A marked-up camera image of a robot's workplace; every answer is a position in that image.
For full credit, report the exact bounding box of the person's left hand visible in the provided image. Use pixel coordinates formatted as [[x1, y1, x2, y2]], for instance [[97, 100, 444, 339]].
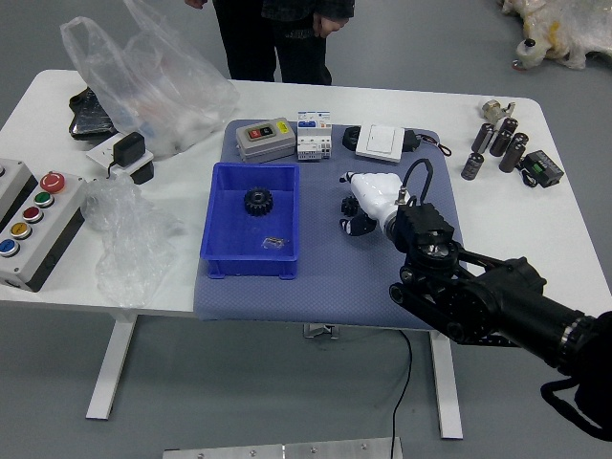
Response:
[[313, 14, 343, 40]]

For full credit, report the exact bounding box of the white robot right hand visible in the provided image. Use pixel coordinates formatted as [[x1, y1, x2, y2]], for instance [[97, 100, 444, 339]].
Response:
[[339, 171, 404, 238]]

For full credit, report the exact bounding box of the big black gear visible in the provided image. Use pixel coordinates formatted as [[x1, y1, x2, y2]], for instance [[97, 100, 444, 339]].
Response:
[[242, 186, 274, 218]]

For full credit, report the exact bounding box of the blue plastic box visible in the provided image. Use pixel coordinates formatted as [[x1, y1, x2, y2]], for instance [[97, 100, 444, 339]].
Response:
[[199, 161, 302, 281]]

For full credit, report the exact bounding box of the grey five-button control box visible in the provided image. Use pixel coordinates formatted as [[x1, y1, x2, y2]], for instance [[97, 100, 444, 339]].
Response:
[[0, 170, 90, 294]]

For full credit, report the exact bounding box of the person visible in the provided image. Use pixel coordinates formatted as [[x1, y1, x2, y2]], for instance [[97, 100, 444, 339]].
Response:
[[184, 0, 358, 87]]

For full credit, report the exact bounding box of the white circuit breaker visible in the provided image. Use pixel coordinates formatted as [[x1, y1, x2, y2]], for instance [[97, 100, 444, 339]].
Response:
[[295, 109, 334, 163]]

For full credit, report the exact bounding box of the blue-grey padded mat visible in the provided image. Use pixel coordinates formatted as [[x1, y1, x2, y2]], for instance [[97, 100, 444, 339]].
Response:
[[192, 119, 468, 332]]

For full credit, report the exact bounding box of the large clear plastic bag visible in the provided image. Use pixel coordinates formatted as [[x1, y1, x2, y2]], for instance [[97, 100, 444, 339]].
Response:
[[60, 0, 240, 162]]

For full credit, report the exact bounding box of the metal pipe fitting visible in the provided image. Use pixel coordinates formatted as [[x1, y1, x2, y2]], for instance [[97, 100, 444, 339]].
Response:
[[479, 98, 517, 126]]

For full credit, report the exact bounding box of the black plastic tray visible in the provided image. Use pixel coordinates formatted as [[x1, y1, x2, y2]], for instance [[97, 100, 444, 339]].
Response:
[[68, 87, 119, 142]]

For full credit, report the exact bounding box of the black power adapter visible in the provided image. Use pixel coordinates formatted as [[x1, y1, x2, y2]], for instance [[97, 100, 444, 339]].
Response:
[[105, 132, 147, 181]]

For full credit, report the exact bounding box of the black module with green terminal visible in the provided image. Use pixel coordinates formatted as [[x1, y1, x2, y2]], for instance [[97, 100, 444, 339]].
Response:
[[518, 149, 565, 188]]

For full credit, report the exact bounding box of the white socket plate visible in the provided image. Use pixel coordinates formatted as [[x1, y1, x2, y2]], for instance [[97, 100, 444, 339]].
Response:
[[85, 133, 155, 176]]

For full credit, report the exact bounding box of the white table leg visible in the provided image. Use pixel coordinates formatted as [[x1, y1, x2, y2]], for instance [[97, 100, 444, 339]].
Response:
[[428, 329, 464, 440], [85, 313, 140, 421]]

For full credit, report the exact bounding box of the crumpled clear plastic wrap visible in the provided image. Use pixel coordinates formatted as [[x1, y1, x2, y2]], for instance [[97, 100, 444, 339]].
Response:
[[80, 172, 186, 310]]

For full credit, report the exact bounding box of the grey metal plate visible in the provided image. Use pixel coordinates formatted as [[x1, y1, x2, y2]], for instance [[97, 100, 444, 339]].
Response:
[[162, 437, 404, 459]]

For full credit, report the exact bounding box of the white wall switch panel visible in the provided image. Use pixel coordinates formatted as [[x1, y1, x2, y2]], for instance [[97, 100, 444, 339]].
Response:
[[354, 123, 407, 165]]

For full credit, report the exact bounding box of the black module with thin wires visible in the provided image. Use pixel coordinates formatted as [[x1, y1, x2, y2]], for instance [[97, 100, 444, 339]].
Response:
[[404, 129, 453, 157]]

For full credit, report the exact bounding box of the grey push-button switch box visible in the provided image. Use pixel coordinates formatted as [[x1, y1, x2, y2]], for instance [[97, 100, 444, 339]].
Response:
[[234, 117, 296, 164]]

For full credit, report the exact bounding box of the metal bracket under table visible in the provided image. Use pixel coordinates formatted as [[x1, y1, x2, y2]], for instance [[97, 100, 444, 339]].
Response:
[[302, 323, 341, 340]]

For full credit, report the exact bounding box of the black floor cable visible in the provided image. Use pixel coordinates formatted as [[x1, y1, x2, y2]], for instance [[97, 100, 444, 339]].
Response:
[[389, 329, 415, 459]]

